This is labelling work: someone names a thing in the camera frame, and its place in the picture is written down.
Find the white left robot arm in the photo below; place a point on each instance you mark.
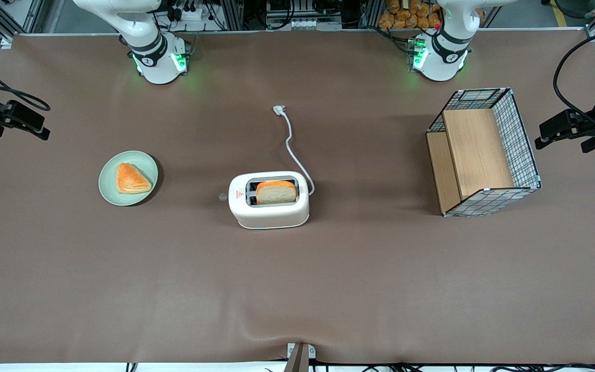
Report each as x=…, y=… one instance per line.
x=444, y=57

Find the grey metal camera bracket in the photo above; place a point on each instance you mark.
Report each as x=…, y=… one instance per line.
x=300, y=357

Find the bag of orange buns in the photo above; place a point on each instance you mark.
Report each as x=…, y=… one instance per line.
x=406, y=15

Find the white power strip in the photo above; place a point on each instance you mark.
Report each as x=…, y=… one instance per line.
x=186, y=14

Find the bread slice with orange crust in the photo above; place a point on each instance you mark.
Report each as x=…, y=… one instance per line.
x=276, y=194

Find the orange triangular pastry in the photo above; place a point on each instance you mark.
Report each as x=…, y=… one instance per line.
x=131, y=179

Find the white two-slot toaster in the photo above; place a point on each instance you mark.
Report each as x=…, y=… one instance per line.
x=269, y=214

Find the pale green round plate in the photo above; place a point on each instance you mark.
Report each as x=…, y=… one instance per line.
x=109, y=183

